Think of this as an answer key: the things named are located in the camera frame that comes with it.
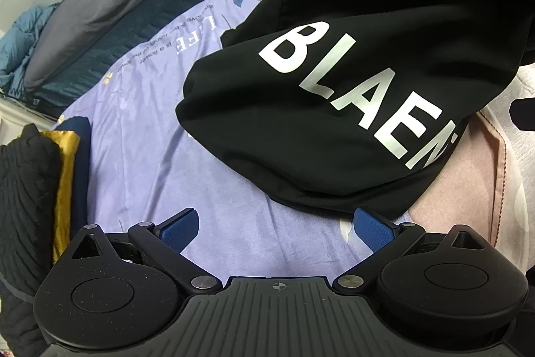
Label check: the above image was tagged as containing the black jacket with white lettering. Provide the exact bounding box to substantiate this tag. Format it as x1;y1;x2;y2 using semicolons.
176;0;534;219

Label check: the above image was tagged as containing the lavender flower-print bed sheet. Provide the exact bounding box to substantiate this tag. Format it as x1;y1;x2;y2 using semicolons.
64;0;370;279

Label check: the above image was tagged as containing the mustard yellow folded garment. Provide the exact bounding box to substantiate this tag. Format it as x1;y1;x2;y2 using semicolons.
42;130;81;263

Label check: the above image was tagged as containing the navy blue folded garment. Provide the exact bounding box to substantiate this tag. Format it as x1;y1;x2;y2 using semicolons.
55;116;92;238

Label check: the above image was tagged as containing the black quilted folded garment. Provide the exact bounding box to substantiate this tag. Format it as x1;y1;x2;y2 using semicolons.
1;124;61;356

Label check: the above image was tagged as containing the light blue duvet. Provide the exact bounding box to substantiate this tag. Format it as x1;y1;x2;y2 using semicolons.
0;4;58;99

